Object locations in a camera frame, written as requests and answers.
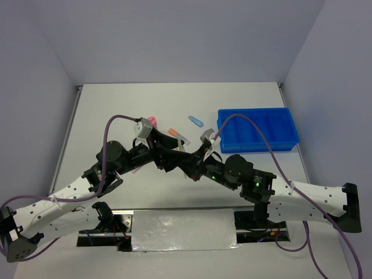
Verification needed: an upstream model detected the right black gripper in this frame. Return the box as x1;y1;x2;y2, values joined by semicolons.
180;143;237;189

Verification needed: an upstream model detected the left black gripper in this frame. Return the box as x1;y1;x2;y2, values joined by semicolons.
116;126;191;176

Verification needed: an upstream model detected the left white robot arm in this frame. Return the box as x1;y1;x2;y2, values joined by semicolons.
1;129;203;263

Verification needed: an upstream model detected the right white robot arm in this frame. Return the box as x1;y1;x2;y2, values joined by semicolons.
178;149;362;233

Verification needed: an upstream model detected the orange capped clear tube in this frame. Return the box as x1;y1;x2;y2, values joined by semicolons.
169;128;191;145

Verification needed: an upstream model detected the pink capped glue bottle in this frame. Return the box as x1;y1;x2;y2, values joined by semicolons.
148;116;158;128

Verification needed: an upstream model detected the light blue eraser stick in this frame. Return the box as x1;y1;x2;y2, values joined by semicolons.
188;116;204;127

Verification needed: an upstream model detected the blue divided plastic bin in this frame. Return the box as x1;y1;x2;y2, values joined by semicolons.
217;108;300;153

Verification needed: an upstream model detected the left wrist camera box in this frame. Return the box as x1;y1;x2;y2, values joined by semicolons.
134;117;153;140

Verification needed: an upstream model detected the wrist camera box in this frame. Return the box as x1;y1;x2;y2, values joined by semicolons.
200;128;221;160
134;117;153;140

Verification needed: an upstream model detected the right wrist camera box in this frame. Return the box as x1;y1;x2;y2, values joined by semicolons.
200;128;221;160

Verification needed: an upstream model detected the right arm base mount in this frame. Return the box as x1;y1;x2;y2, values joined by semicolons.
234;210;290;244

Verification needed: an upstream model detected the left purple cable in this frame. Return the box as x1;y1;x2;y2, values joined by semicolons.
0;115;142;259

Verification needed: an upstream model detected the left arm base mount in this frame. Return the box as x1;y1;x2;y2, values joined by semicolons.
77;202;133;252

